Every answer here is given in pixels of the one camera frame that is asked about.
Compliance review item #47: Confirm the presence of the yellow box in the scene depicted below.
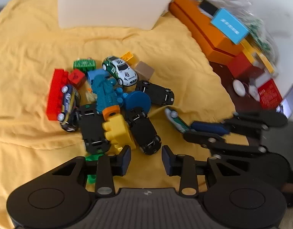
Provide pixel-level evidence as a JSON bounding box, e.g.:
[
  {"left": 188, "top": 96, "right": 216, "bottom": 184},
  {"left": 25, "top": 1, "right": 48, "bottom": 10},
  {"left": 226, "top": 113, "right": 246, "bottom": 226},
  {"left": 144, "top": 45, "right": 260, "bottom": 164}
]
[{"left": 242, "top": 39, "right": 277, "bottom": 74}]

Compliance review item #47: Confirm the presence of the small yellow block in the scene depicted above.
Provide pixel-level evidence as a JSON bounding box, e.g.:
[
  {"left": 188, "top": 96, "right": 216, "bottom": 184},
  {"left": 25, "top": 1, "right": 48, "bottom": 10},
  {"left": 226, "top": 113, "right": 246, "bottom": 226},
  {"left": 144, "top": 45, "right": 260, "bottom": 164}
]
[{"left": 120, "top": 51, "right": 135, "bottom": 64}]

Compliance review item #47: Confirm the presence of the brown cube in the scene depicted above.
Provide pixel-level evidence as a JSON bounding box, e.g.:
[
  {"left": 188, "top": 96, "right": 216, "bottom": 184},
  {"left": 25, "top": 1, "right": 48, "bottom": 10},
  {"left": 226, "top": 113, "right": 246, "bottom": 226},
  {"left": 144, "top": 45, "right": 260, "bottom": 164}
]
[{"left": 133, "top": 61, "right": 155, "bottom": 80}]

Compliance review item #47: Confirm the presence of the white plastic container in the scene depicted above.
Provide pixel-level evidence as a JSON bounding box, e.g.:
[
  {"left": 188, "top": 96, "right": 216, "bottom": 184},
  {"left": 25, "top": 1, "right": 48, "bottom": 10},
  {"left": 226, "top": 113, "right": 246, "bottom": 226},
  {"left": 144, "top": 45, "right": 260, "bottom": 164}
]
[{"left": 58, "top": 0, "right": 184, "bottom": 30}]

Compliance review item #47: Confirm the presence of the clear plastic bag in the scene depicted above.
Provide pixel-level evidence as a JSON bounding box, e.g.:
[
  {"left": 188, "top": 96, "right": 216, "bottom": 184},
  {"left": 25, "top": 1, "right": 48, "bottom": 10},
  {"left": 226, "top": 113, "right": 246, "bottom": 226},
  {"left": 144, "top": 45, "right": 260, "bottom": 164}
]
[{"left": 231, "top": 0, "right": 279, "bottom": 61}]

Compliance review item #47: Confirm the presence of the white oval object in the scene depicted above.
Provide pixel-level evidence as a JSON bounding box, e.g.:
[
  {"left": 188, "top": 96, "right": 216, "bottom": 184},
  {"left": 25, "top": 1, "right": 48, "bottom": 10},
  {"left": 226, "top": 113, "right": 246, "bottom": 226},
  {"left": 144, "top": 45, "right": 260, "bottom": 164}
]
[
  {"left": 249, "top": 85, "right": 261, "bottom": 100},
  {"left": 233, "top": 79, "right": 246, "bottom": 97}
]

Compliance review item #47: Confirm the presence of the red cube block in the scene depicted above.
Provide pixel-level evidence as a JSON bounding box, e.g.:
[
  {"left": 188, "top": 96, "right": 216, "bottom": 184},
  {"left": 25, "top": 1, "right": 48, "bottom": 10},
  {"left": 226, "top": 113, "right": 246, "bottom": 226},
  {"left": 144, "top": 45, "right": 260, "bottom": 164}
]
[{"left": 68, "top": 69, "right": 86, "bottom": 87}]

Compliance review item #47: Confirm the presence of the green white striped toy car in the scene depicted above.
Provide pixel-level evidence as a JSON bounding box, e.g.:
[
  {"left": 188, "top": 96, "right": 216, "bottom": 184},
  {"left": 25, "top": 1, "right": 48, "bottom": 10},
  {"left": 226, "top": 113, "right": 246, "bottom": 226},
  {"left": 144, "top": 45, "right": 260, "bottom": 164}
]
[{"left": 164, "top": 107, "right": 191, "bottom": 134}]

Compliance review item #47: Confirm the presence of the long red building brick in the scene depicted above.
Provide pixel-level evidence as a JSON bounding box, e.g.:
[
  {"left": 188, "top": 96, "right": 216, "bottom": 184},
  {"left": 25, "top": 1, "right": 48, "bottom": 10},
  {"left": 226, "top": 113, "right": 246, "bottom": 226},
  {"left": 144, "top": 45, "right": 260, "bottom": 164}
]
[{"left": 46, "top": 69, "right": 70, "bottom": 121}]

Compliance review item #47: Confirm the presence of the toy car black underside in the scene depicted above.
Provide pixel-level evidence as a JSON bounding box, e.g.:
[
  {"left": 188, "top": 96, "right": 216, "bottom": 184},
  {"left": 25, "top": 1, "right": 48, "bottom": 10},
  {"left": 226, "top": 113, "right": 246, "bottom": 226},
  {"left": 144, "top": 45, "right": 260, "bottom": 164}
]
[{"left": 135, "top": 80, "right": 176, "bottom": 106}]

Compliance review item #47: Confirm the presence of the bright green plastic toy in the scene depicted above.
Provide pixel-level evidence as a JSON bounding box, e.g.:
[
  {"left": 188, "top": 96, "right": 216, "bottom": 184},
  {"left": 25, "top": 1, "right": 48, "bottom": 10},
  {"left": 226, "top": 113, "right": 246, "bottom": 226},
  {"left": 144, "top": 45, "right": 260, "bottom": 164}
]
[{"left": 85, "top": 154, "right": 100, "bottom": 185}]

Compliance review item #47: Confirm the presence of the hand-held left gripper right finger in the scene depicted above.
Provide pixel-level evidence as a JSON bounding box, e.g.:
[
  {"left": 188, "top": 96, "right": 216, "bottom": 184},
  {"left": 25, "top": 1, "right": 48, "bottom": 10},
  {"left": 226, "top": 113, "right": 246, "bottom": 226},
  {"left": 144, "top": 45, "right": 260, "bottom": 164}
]
[{"left": 161, "top": 145, "right": 244, "bottom": 197}]

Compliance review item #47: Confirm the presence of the teal plastic toy figure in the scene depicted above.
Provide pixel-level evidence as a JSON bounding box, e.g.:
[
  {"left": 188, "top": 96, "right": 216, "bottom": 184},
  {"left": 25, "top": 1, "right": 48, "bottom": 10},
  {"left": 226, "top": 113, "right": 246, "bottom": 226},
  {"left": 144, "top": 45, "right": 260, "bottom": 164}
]
[{"left": 93, "top": 75, "right": 129, "bottom": 114}]

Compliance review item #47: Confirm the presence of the pale translucent small toy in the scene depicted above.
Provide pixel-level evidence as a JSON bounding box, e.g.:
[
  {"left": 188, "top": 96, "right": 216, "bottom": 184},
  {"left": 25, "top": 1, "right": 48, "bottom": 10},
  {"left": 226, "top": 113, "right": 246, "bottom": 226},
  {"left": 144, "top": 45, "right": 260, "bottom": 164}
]
[{"left": 86, "top": 88, "right": 98, "bottom": 102}]

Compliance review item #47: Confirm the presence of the yellow cloth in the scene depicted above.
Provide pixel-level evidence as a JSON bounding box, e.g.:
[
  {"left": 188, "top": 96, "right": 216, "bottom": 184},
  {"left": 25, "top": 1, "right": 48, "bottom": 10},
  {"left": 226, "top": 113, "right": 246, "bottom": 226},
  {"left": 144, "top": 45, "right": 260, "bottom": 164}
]
[{"left": 0, "top": 0, "right": 236, "bottom": 229}]

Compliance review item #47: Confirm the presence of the small black white box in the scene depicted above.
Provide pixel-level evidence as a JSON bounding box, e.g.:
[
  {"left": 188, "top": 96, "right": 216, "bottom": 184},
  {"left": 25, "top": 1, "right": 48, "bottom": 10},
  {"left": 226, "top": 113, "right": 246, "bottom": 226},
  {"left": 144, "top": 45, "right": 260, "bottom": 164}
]
[{"left": 199, "top": 0, "right": 219, "bottom": 17}]

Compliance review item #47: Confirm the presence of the red orange box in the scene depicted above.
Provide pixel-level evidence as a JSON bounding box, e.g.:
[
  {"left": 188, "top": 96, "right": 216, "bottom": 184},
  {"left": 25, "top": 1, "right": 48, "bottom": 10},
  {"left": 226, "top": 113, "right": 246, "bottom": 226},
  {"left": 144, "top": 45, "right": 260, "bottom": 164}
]
[{"left": 229, "top": 52, "right": 254, "bottom": 80}]

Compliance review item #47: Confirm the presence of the dark blue toy car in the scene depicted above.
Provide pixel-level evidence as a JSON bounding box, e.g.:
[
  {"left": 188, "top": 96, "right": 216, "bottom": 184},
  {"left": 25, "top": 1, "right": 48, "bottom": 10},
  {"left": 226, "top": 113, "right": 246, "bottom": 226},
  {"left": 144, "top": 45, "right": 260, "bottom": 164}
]
[{"left": 58, "top": 84, "right": 81, "bottom": 133}]

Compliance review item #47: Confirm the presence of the orange plastic piece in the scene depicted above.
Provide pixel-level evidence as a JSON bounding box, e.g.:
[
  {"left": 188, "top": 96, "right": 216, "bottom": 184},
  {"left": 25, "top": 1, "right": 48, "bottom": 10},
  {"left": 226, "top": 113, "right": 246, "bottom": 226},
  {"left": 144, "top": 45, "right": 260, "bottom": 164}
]
[{"left": 103, "top": 105, "right": 121, "bottom": 121}]

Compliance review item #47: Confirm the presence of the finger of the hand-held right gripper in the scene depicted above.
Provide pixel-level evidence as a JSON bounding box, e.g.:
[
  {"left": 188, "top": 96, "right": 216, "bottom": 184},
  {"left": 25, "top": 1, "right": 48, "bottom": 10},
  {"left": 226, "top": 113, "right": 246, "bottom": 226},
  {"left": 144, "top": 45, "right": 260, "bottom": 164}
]
[
  {"left": 183, "top": 129, "right": 267, "bottom": 154},
  {"left": 191, "top": 112, "right": 288, "bottom": 137}
]

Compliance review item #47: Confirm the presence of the grey flat device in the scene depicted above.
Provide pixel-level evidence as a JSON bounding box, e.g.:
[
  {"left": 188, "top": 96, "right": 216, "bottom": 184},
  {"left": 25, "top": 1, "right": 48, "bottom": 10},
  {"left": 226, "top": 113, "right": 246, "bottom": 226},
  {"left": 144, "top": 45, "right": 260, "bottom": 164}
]
[{"left": 276, "top": 84, "right": 293, "bottom": 121}]

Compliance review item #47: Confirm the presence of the blue block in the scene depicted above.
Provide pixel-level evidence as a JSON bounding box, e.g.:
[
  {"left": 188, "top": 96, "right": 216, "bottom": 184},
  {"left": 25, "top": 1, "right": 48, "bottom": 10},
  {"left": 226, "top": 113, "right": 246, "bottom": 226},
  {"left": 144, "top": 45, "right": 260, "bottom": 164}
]
[{"left": 87, "top": 69, "right": 110, "bottom": 84}]

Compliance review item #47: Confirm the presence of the large yellow building brick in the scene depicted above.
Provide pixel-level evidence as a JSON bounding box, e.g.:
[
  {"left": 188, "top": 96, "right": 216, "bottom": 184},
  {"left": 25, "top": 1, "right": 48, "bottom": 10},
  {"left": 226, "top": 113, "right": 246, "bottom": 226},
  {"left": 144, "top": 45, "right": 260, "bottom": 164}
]
[{"left": 102, "top": 113, "right": 137, "bottom": 152}]

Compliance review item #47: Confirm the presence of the black patterned toy car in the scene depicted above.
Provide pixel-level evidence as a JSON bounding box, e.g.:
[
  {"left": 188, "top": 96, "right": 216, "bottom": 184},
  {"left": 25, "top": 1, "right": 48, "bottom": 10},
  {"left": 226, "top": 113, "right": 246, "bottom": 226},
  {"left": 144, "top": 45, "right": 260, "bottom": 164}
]
[{"left": 125, "top": 107, "right": 162, "bottom": 155}]

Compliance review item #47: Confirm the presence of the green block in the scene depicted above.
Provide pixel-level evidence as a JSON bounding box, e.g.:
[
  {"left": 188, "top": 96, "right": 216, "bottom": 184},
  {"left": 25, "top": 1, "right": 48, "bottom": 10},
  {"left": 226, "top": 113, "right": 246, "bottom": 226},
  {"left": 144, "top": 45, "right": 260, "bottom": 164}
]
[{"left": 73, "top": 58, "right": 97, "bottom": 73}]

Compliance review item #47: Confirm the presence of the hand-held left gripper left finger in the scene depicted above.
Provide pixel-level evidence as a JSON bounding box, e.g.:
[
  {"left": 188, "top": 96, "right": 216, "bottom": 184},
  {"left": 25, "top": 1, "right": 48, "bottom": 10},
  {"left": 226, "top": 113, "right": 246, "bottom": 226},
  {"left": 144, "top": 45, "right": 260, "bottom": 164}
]
[{"left": 51, "top": 145, "right": 132, "bottom": 197}]

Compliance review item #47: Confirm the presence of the blue disc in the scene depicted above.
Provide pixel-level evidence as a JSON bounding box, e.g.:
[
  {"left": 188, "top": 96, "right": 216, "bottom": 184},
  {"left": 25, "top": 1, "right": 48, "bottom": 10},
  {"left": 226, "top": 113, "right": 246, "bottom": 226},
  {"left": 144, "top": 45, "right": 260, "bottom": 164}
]
[{"left": 124, "top": 90, "right": 152, "bottom": 111}]

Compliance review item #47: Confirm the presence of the red printed box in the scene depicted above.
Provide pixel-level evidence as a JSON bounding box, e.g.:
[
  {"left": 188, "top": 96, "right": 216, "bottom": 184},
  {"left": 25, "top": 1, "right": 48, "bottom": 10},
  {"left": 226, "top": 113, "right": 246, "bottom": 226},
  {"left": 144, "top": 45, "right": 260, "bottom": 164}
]
[{"left": 257, "top": 80, "right": 281, "bottom": 110}]

